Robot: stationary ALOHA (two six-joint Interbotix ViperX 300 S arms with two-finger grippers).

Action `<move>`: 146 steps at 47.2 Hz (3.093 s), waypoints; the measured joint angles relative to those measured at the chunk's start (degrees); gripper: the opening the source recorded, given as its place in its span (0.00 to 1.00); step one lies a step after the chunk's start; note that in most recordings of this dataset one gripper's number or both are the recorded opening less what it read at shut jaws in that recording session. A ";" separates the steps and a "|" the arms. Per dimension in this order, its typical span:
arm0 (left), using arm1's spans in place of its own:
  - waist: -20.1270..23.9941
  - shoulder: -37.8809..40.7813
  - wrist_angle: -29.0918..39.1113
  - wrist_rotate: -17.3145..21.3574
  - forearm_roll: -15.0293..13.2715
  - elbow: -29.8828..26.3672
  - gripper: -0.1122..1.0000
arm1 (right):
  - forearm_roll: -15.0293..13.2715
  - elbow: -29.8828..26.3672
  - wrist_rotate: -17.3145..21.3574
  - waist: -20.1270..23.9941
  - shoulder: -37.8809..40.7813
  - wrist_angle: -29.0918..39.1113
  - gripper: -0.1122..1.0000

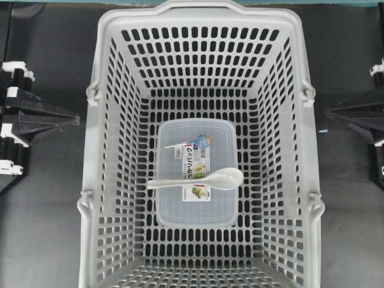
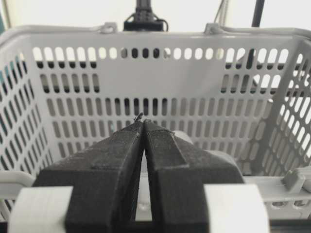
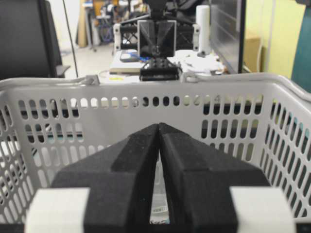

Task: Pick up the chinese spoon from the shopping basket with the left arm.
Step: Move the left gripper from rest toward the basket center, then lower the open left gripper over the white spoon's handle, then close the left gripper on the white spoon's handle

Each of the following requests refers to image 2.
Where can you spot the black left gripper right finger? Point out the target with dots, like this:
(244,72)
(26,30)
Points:
(178,171)

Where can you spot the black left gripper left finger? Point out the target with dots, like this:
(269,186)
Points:
(87,192)

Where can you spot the white plastic shopping basket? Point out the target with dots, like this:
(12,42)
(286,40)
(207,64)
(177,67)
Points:
(245,92)

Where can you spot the black stand behind basket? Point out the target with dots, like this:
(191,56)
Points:
(144,19)

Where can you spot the black vertical pole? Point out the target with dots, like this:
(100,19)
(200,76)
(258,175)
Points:
(256,20)

